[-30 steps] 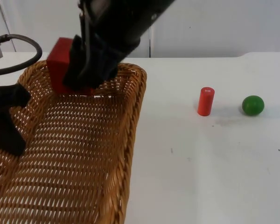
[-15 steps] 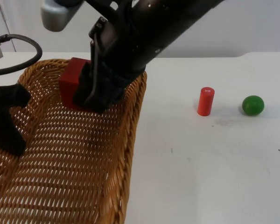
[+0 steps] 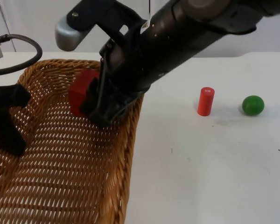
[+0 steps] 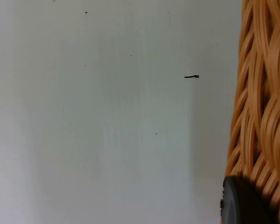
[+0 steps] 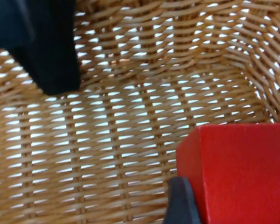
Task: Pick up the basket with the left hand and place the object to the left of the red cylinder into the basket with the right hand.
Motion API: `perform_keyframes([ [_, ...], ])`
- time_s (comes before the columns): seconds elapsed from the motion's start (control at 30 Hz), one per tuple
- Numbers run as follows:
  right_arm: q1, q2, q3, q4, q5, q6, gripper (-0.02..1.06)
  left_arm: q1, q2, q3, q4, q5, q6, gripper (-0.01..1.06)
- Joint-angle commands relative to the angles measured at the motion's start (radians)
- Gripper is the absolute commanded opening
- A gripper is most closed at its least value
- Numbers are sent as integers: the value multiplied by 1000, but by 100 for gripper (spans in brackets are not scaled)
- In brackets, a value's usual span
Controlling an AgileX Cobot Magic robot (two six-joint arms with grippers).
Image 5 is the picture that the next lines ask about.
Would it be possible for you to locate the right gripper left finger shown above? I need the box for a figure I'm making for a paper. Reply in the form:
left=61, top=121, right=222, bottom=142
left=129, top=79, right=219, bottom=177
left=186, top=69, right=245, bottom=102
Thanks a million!
left=8, top=0, right=82, bottom=96

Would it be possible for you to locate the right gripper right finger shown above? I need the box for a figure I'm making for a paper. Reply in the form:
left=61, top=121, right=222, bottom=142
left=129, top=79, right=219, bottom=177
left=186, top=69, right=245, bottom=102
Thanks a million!
left=162, top=176, right=203, bottom=224

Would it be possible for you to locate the red cube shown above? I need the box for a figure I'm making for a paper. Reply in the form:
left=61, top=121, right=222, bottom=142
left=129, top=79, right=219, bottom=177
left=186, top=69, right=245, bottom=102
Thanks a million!
left=175, top=123, right=280, bottom=224

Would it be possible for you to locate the pale brown wicker basket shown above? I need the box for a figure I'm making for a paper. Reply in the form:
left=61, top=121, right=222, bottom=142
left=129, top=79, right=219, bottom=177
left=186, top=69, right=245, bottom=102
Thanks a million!
left=0, top=0, right=280, bottom=224

